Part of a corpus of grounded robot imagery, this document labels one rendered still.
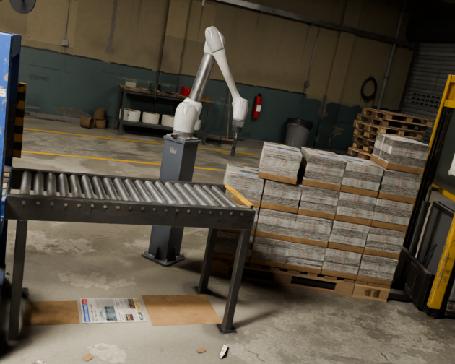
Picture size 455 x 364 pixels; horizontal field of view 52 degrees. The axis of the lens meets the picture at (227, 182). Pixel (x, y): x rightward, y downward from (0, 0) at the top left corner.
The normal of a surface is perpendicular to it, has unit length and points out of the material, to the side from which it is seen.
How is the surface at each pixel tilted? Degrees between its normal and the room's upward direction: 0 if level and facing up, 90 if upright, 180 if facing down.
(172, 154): 90
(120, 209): 90
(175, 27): 90
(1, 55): 90
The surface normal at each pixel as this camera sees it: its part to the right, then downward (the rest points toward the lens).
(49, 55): 0.35, 0.28
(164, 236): -0.51, 0.11
